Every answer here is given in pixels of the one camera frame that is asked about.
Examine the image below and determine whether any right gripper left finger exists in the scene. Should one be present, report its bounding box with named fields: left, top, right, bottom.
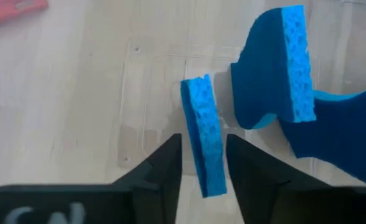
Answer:
left=0, top=133, right=183, bottom=224

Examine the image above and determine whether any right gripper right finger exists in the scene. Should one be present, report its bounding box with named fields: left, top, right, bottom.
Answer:
left=226, top=133, right=366, bottom=224

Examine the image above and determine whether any blue kitchen sponge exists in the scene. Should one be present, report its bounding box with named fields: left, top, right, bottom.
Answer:
left=252, top=82, right=366, bottom=187
left=180, top=73, right=228, bottom=198
left=231, top=4, right=317, bottom=131

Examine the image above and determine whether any red dish brush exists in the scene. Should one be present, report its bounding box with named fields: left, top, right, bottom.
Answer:
left=0, top=0, right=49, bottom=26

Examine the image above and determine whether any clear plastic bin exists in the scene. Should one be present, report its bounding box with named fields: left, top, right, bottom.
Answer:
left=116, top=0, right=366, bottom=187

